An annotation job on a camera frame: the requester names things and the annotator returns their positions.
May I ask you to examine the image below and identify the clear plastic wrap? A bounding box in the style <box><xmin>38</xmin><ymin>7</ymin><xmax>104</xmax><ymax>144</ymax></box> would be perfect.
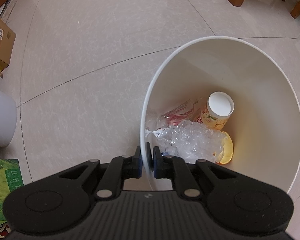
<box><xmin>152</xmin><ymin>119</ymin><xmax>228</xmax><ymax>164</ymax></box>

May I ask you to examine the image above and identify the white cylindrical container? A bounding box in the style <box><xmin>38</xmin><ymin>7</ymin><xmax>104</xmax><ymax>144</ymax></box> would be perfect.
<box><xmin>0</xmin><ymin>86</ymin><xmax>17</xmax><ymax>147</ymax></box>

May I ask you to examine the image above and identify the yellow paper cup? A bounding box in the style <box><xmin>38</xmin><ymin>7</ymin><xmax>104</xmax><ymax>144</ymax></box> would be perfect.
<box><xmin>216</xmin><ymin>131</ymin><xmax>234</xmax><ymax>164</ymax></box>

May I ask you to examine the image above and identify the red and white wrapper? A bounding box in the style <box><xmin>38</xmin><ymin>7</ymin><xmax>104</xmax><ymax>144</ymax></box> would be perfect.
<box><xmin>162</xmin><ymin>99</ymin><xmax>201</xmax><ymax>127</ymax></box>

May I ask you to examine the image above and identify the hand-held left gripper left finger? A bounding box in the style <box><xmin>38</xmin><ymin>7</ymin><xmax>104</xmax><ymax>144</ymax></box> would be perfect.
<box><xmin>57</xmin><ymin>145</ymin><xmax>142</xmax><ymax>200</ymax></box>

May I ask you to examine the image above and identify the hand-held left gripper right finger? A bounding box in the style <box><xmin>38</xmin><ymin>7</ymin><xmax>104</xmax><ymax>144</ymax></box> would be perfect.
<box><xmin>152</xmin><ymin>146</ymin><xmax>240</xmax><ymax>198</ymax></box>

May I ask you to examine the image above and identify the brown cardboard box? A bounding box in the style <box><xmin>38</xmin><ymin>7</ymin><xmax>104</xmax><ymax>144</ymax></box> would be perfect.
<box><xmin>0</xmin><ymin>7</ymin><xmax>17</xmax><ymax>77</ymax></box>

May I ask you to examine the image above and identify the white plastic trash bin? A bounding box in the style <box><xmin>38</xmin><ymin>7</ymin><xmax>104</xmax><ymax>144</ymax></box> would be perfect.
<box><xmin>140</xmin><ymin>36</ymin><xmax>300</xmax><ymax>194</ymax></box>

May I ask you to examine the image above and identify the green printed box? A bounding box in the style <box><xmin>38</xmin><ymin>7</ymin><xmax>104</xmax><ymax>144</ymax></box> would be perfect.
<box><xmin>0</xmin><ymin>159</ymin><xmax>24</xmax><ymax>228</ymax></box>

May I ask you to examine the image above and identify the printed paper cup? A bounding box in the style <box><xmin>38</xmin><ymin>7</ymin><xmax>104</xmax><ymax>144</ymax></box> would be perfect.
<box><xmin>192</xmin><ymin>91</ymin><xmax>234</xmax><ymax>131</ymax></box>

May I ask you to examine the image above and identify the clear plastic bag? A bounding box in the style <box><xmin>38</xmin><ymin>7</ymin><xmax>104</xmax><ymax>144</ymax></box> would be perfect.
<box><xmin>144</xmin><ymin>112</ymin><xmax>167</xmax><ymax>144</ymax></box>

